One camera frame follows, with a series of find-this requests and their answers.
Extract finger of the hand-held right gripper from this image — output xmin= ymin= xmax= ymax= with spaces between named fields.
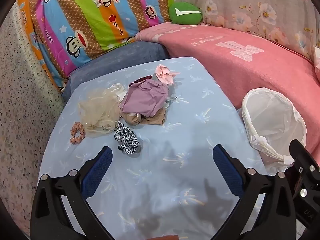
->
xmin=289 ymin=139 xmax=320 ymax=180

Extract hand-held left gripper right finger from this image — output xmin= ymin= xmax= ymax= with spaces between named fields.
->
xmin=212 ymin=144 xmax=297 ymax=240

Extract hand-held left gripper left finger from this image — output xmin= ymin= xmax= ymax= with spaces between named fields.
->
xmin=30 ymin=146 xmax=118 ymax=240

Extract white bin with plastic bag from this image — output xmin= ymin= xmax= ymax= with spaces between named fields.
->
xmin=236 ymin=87 xmax=307 ymax=173

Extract leopard print scrunchie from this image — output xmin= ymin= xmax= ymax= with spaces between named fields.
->
xmin=114 ymin=122 xmax=140 ymax=155

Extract pink dotted scrunchie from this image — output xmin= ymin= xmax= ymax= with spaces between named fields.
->
xmin=70 ymin=122 xmax=86 ymax=145

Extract cream mesh cloth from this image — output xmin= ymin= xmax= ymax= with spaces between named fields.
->
xmin=79 ymin=87 xmax=123 ymax=138

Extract light blue printed cloth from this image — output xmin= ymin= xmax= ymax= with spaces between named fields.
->
xmin=36 ymin=57 xmax=273 ymax=240

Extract beige stocking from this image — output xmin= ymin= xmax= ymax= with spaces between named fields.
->
xmin=122 ymin=107 xmax=167 ymax=126

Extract small white cloth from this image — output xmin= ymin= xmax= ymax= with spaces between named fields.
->
xmin=106 ymin=83 xmax=128 ymax=103

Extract purple cloth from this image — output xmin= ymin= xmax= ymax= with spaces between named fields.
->
xmin=121 ymin=80 xmax=169 ymax=118

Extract pink and white pillow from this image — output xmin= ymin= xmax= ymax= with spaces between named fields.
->
xmin=314 ymin=46 xmax=320 ymax=78

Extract pink blanket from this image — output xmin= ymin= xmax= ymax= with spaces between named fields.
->
xmin=135 ymin=22 xmax=320 ymax=160

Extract blue-grey cushion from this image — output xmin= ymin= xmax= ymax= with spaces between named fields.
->
xmin=61 ymin=41 xmax=170 ymax=103

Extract pink ribbon bow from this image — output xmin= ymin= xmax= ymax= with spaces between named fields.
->
xmin=154 ymin=64 xmax=181 ymax=85

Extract colourful monkey print blanket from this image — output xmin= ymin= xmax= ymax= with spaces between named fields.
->
xmin=17 ymin=0 xmax=175 ymax=93

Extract green round cushion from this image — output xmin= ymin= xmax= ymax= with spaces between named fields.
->
xmin=169 ymin=2 xmax=202 ymax=25

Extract grey floral blanket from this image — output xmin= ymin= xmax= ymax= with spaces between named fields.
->
xmin=172 ymin=0 xmax=320 ymax=63

